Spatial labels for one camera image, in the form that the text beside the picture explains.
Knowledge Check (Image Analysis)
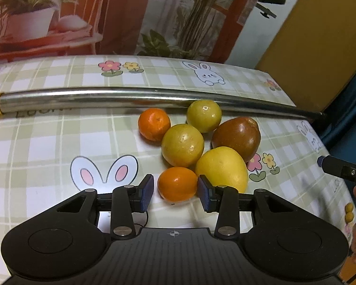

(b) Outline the printed room backdrop cloth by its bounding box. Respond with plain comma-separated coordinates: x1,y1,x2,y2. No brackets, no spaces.
0,0,271,65

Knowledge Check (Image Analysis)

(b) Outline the checkered bunny tablecloth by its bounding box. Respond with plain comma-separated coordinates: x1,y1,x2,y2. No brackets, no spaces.
0,55,356,284

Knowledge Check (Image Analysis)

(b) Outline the dark red apple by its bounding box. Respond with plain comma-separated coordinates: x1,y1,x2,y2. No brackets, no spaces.
211,116,261,163

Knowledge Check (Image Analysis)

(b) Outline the yellow lemon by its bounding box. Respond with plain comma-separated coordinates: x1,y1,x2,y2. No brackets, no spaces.
195,147,248,193

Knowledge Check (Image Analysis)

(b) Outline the green yellow plum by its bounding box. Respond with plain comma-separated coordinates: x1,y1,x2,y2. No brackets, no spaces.
161,124,204,167
186,100,222,133

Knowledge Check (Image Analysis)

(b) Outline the orange tangerine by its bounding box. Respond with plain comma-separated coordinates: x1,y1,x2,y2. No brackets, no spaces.
138,108,171,142
157,167,198,203

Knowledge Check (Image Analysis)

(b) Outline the wooden door panel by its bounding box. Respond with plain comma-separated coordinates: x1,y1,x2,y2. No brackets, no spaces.
257,0,356,111

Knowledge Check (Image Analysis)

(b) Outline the telescopic metal pole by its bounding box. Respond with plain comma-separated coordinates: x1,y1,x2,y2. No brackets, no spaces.
0,87,322,120

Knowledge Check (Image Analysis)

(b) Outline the exercise bike seat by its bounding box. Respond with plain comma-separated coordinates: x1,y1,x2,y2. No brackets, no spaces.
255,0,286,19

